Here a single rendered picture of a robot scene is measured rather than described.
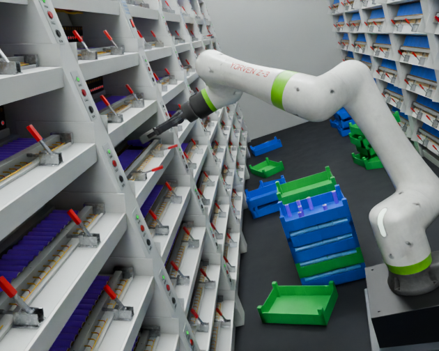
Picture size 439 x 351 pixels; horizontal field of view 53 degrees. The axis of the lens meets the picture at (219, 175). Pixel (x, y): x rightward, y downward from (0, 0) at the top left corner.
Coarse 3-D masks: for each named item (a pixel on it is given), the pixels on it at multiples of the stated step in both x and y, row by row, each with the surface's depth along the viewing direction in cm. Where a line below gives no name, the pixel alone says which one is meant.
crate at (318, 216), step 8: (328, 192) 213; (336, 192) 212; (304, 200) 215; (312, 200) 214; (320, 200) 214; (328, 200) 214; (344, 200) 193; (280, 208) 215; (296, 208) 216; (304, 208) 216; (320, 208) 211; (328, 208) 208; (336, 208) 194; (344, 208) 194; (280, 216) 199; (296, 216) 212; (304, 216) 197; (312, 216) 196; (320, 216) 196; (328, 216) 196; (336, 216) 195; (344, 216) 195; (288, 224) 198; (296, 224) 198; (304, 224) 198; (312, 224) 197; (288, 232) 199
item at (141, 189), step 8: (128, 136) 178; (136, 136) 178; (160, 136) 177; (168, 136) 177; (168, 144) 177; (168, 152) 166; (152, 160) 156; (160, 160) 156; (168, 160) 166; (144, 168) 147; (152, 168) 147; (152, 176) 140; (160, 176) 152; (136, 184) 132; (144, 184) 132; (152, 184) 140; (136, 192) 125; (144, 192) 130; (136, 200) 121; (144, 200) 130
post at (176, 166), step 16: (80, 16) 165; (96, 16) 165; (112, 16) 164; (96, 32) 166; (112, 32) 166; (128, 32) 166; (144, 64) 171; (112, 80) 172; (128, 80) 171; (144, 80) 171; (160, 96) 180; (160, 112) 174; (144, 128) 176; (176, 160) 180; (192, 192) 183; (192, 208) 186; (208, 240) 190; (224, 272) 195; (224, 288) 196; (240, 304) 207; (240, 320) 201
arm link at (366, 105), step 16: (352, 64) 128; (352, 80) 125; (368, 80) 128; (352, 96) 126; (368, 96) 128; (352, 112) 131; (368, 112) 128; (384, 112) 128; (368, 128) 130; (384, 128) 128; (400, 128) 130; (384, 144) 129; (400, 144) 128; (384, 160) 131; (400, 160) 128; (416, 160) 128; (400, 176) 129; (416, 176) 127; (432, 176) 128; (432, 192) 125
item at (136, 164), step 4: (156, 140) 174; (152, 144) 168; (156, 144) 171; (160, 144) 173; (148, 148) 162; (152, 148) 164; (144, 152) 157; (148, 152) 158; (140, 156) 152; (144, 156) 152; (148, 156) 158; (136, 160) 147; (140, 160) 147; (144, 160) 152; (132, 164) 142; (136, 164) 142; (140, 164) 147; (128, 168) 139; (132, 168) 139; (136, 168) 142; (128, 172) 135; (128, 176) 133
